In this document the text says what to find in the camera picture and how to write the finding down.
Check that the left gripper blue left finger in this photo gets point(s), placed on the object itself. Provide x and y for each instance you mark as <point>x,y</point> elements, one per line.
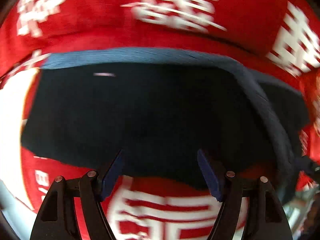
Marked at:
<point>56,218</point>

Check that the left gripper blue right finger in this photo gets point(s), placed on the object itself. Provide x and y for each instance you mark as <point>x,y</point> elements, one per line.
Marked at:
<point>266,218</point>

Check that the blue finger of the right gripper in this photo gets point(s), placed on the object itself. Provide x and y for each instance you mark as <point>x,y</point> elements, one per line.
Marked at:
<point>310,167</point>

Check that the black pants with blue trim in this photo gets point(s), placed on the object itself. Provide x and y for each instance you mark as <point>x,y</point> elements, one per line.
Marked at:
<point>160,107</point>

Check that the red sofa cover white characters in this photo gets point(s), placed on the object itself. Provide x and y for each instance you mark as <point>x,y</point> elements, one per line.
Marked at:
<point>279,38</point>

